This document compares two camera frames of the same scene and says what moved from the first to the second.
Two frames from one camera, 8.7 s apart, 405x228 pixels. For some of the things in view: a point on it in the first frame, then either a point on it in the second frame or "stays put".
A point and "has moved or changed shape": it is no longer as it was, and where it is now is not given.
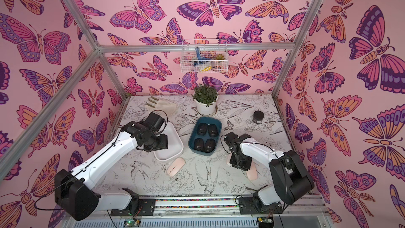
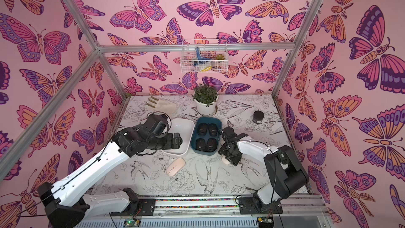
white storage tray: x=175 y=146 has moved or changed shape
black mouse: x=199 y=144 stays put
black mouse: x=202 y=129 stays put
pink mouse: x=252 y=173 to x=224 y=160
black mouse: x=210 y=145 stays put
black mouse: x=212 y=130 stays put
